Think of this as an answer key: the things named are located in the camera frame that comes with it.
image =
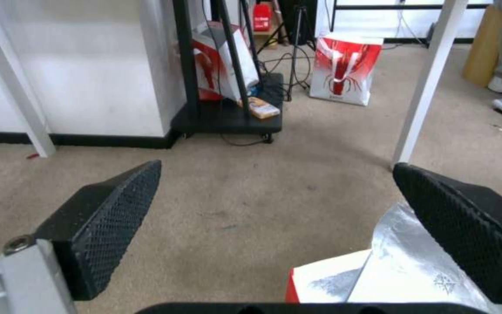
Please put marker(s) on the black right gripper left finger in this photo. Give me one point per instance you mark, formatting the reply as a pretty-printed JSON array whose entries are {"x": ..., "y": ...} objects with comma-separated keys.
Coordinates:
[{"x": 98, "y": 229}]

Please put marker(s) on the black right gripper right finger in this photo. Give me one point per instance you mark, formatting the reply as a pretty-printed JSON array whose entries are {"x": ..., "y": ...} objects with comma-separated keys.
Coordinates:
[{"x": 464, "y": 229}]

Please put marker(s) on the white red lobster paper bag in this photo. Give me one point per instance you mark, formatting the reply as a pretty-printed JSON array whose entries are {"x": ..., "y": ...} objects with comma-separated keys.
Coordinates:
[{"x": 342, "y": 70}]

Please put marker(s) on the red white bag on cart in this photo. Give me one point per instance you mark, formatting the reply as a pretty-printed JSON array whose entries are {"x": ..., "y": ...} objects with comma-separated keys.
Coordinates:
[{"x": 222, "y": 62}]

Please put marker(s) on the white table leg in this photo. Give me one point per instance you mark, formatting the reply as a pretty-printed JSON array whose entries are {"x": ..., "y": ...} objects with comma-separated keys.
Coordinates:
[
  {"x": 429, "y": 81},
  {"x": 13, "y": 78}
]

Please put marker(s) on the black wheeled cart stand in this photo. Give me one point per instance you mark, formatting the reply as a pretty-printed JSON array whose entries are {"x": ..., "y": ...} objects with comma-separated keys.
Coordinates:
[{"x": 229, "y": 111}]

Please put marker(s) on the tan cardboard roll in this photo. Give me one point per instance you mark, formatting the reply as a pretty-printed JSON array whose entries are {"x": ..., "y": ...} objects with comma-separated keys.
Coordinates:
[{"x": 482, "y": 45}]

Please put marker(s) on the orange snack packet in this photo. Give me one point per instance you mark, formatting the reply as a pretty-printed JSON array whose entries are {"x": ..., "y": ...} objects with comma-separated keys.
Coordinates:
[{"x": 262, "y": 107}]

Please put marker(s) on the black tripod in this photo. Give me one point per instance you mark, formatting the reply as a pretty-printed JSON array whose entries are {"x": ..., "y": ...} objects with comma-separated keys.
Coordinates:
[{"x": 296, "y": 49}]

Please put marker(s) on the red box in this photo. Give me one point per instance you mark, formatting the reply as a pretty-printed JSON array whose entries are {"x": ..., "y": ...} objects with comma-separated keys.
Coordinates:
[{"x": 263, "y": 18}]

